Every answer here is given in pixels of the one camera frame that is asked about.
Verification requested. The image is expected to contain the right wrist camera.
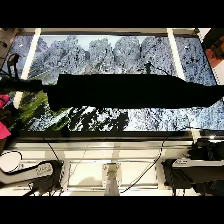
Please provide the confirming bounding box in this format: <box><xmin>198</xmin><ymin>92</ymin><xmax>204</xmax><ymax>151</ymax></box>
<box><xmin>143</xmin><ymin>60</ymin><xmax>156</xmax><ymax>75</ymax></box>

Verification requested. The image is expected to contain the pink garment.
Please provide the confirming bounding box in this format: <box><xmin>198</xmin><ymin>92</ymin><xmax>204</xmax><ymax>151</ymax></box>
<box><xmin>0</xmin><ymin>94</ymin><xmax>13</xmax><ymax>141</ymax></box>

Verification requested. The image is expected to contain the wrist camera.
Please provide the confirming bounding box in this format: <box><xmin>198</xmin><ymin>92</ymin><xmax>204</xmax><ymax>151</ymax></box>
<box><xmin>143</xmin><ymin>60</ymin><xmax>156</xmax><ymax>75</ymax></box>
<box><xmin>7</xmin><ymin>53</ymin><xmax>21</xmax><ymax>78</ymax></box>

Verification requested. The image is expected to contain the black garment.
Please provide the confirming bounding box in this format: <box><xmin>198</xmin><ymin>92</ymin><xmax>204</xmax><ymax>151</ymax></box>
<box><xmin>45</xmin><ymin>73</ymin><xmax>224</xmax><ymax>110</ymax></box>

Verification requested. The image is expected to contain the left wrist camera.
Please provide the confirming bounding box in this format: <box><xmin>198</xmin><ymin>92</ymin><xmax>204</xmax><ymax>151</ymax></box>
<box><xmin>7</xmin><ymin>53</ymin><xmax>21</xmax><ymax>78</ymax></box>

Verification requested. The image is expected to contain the black cable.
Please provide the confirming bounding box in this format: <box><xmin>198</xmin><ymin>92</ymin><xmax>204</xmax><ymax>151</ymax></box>
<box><xmin>119</xmin><ymin>132</ymin><xmax>172</xmax><ymax>196</ymax></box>
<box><xmin>42</xmin><ymin>135</ymin><xmax>68</xmax><ymax>196</ymax></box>

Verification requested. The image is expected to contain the silver frame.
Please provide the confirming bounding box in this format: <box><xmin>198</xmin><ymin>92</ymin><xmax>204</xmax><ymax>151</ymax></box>
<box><xmin>0</xmin><ymin>131</ymin><xmax>224</xmax><ymax>197</ymax></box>

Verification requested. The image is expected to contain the heap of clothes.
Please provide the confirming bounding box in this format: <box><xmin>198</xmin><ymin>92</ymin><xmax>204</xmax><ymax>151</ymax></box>
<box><xmin>202</xmin><ymin>28</ymin><xmax>224</xmax><ymax>62</ymax></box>

